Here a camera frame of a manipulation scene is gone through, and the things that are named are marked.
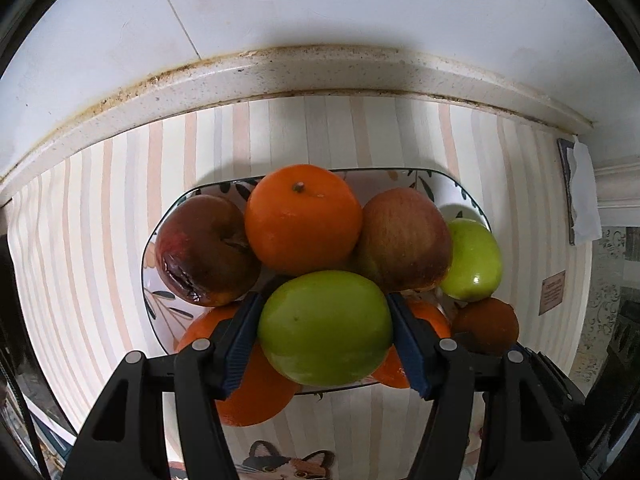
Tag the striped cat print tablecloth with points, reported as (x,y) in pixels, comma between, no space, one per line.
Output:
(100,235)

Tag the dark reddish brown fruit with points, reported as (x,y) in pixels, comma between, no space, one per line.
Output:
(487,325)

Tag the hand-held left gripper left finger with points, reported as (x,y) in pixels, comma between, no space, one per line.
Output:
(245,345)

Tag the dark bruised red apple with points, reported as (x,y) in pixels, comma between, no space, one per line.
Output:
(205,250)

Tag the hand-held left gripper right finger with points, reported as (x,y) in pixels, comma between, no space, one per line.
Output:
(407,345)

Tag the small brown card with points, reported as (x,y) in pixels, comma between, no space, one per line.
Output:
(552,292)

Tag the green apple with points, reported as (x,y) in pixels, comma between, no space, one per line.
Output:
(325,327)
(472,260)

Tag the oval floral ceramic plate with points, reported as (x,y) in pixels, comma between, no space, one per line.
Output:
(160,300)

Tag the large orange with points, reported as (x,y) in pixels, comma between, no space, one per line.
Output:
(260,400)

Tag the white door frame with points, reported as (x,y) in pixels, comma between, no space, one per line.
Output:
(617,185)

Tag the white folded tissue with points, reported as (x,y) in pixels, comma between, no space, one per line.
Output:
(585,195)

